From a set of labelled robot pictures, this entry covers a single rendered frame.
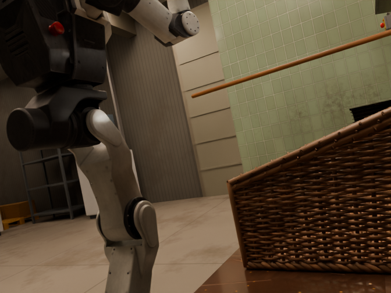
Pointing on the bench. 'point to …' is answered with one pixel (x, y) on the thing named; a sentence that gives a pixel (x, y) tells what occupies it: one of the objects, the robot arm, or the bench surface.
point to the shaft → (297, 62)
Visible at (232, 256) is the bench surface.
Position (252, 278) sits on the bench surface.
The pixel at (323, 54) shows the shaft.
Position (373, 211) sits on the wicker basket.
